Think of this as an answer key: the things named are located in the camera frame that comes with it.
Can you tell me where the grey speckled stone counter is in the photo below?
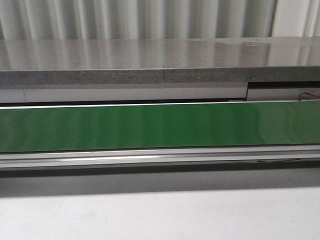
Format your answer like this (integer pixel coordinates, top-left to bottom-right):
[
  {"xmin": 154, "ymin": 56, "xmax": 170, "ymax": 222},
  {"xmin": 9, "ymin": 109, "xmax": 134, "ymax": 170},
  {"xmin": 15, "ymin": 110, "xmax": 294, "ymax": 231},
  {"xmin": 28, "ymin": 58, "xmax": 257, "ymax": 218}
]
[{"xmin": 0, "ymin": 37, "xmax": 320, "ymax": 87}]

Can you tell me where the green conveyor belt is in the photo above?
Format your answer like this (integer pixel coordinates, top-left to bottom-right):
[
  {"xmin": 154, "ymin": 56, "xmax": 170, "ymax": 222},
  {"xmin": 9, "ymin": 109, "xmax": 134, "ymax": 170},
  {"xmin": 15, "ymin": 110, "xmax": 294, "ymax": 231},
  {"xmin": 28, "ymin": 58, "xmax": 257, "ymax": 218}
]
[{"xmin": 0, "ymin": 100, "xmax": 320, "ymax": 153}]

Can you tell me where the white pleated curtain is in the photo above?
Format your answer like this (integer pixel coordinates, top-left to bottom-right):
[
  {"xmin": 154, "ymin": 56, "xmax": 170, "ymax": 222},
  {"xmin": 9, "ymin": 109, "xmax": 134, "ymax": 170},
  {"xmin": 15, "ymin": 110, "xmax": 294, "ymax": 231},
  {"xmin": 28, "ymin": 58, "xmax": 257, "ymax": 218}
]
[{"xmin": 0, "ymin": 0, "xmax": 320, "ymax": 40}]

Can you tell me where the red wire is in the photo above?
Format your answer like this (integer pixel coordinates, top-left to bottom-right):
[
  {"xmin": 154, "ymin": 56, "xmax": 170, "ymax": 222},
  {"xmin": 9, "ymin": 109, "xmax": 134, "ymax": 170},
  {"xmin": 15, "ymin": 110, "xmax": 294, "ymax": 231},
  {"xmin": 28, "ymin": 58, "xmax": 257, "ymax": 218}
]
[{"xmin": 298, "ymin": 91, "xmax": 320, "ymax": 102}]

